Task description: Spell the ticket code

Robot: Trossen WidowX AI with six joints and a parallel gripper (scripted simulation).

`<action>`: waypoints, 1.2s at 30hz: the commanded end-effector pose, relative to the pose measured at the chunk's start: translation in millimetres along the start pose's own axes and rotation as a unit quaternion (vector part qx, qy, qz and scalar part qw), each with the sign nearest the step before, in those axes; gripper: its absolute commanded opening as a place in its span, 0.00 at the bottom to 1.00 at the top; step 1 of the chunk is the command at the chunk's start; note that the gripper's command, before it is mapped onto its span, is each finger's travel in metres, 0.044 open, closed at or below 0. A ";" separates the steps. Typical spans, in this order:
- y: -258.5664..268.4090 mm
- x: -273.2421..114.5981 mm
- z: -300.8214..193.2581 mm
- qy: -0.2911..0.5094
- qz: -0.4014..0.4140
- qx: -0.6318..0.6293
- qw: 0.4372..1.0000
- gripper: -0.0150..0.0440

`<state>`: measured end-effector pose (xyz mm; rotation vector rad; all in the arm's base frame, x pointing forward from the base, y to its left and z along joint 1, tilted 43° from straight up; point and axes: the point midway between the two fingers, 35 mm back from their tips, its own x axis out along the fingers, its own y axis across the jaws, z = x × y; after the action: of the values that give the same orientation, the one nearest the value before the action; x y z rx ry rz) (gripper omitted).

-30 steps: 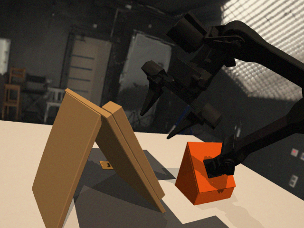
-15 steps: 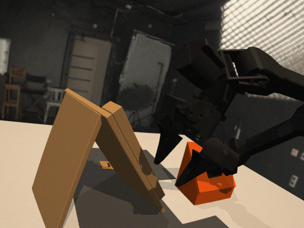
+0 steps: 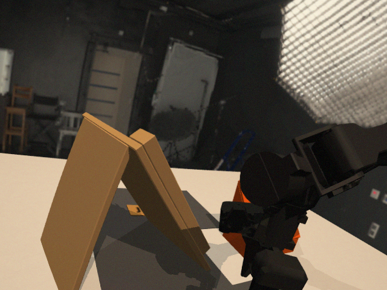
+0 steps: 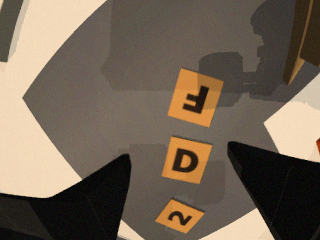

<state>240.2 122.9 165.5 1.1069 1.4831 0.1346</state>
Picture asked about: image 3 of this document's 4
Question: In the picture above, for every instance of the orange letter tile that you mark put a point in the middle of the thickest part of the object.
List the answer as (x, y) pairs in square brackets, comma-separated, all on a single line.
[(134, 210)]

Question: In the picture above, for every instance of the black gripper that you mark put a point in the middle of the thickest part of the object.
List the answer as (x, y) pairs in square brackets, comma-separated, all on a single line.
[(269, 267)]

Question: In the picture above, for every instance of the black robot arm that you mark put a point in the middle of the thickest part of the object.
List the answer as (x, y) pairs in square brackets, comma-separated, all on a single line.
[(344, 153)]

